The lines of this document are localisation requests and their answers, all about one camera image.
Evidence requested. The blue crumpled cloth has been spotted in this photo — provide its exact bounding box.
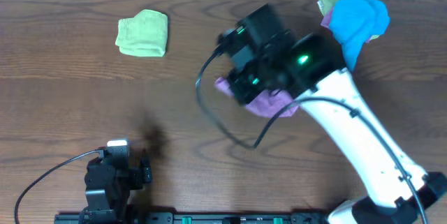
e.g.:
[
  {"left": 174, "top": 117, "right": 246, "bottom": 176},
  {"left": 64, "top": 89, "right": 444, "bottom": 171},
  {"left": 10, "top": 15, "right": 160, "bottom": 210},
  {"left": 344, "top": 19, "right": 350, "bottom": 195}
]
[{"left": 329, "top": 0, "right": 390, "bottom": 71}]

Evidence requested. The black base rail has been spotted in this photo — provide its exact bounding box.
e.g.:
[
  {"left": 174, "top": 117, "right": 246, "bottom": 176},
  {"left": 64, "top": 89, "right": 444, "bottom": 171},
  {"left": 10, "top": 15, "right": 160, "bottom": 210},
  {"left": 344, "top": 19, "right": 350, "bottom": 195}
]
[{"left": 54, "top": 212, "right": 328, "bottom": 224}]

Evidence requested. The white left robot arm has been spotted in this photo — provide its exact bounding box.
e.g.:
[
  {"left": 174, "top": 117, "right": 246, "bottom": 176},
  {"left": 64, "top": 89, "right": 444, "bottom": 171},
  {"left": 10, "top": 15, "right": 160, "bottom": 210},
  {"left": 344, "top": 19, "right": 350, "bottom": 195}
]
[{"left": 78, "top": 158, "right": 152, "bottom": 224}]

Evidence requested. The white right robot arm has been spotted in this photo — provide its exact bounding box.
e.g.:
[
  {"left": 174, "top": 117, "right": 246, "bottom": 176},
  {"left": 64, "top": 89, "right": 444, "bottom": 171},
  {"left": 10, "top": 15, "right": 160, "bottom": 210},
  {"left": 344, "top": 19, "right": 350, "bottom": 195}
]
[{"left": 220, "top": 28, "right": 446, "bottom": 223}]

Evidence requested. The green cloth in pile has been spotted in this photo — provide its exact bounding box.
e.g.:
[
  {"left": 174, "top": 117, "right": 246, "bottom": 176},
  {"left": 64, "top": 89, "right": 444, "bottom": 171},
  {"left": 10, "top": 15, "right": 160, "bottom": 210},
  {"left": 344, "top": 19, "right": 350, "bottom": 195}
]
[{"left": 316, "top": 0, "right": 381, "bottom": 40}]

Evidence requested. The purple cloth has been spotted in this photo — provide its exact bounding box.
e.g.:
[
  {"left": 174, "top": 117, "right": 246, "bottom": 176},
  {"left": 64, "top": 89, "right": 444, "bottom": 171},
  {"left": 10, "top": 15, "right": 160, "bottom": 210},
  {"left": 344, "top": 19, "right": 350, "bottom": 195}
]
[
  {"left": 317, "top": 0, "right": 375, "bottom": 45},
  {"left": 214, "top": 77, "right": 293, "bottom": 118}
]

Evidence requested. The purple cloth in pile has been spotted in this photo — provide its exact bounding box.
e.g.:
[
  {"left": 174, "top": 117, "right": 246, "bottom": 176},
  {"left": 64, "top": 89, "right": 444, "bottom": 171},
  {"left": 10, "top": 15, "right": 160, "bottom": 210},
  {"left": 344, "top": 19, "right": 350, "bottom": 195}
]
[{"left": 317, "top": 0, "right": 375, "bottom": 45}]

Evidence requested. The folded green cloth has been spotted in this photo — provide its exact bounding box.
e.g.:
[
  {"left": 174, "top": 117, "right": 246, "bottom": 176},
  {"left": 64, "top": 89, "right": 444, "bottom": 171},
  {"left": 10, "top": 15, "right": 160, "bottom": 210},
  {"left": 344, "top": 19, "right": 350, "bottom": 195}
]
[{"left": 115, "top": 9, "right": 168, "bottom": 57}]

